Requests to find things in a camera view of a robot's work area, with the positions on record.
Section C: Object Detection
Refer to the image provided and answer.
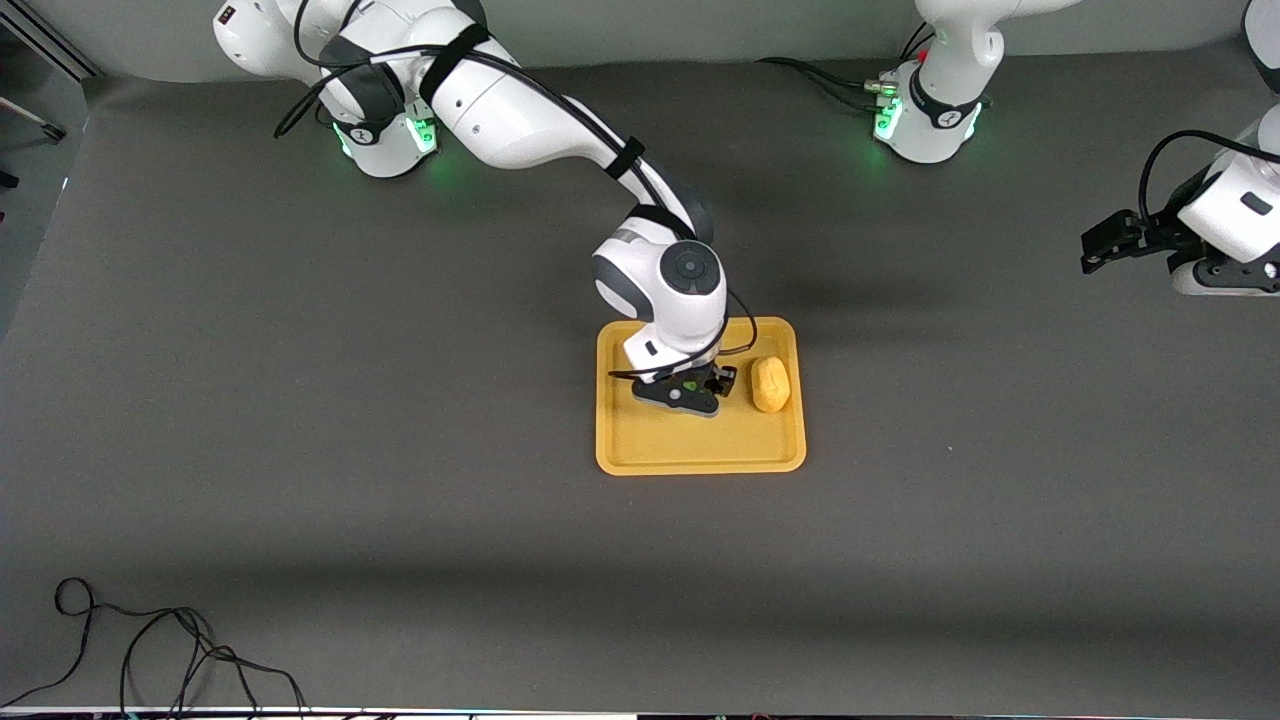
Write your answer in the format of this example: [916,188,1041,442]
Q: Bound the yellow potato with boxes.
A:
[750,356,792,414]

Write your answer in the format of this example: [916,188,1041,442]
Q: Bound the yellow rectangular tray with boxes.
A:
[595,317,808,477]

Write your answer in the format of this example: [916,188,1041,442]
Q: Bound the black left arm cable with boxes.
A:
[1139,130,1280,233]

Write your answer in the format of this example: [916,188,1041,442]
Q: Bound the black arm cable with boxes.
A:
[274,0,759,382]
[1139,130,1280,233]

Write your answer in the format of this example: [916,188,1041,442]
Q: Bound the black base power cables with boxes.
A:
[756,20,936,113]

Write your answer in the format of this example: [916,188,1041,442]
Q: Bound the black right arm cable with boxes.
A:
[274,0,759,382]

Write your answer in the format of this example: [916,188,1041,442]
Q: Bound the loose black cable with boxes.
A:
[0,577,307,720]

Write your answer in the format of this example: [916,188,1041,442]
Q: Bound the grey metal frame rail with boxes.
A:
[0,15,101,83]

